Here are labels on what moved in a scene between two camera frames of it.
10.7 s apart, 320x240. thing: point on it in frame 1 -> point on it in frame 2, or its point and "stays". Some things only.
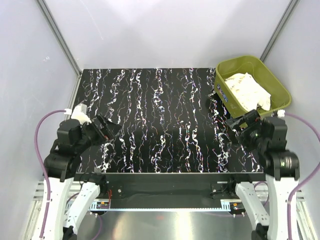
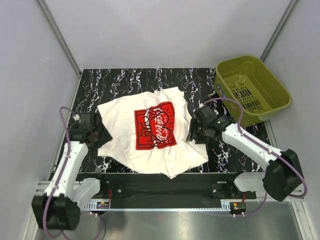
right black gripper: (253, 119) -> (193, 135)
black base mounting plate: (171, 186) stays
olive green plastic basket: (244, 84) stays
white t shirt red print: (249, 93) -> (150, 133)
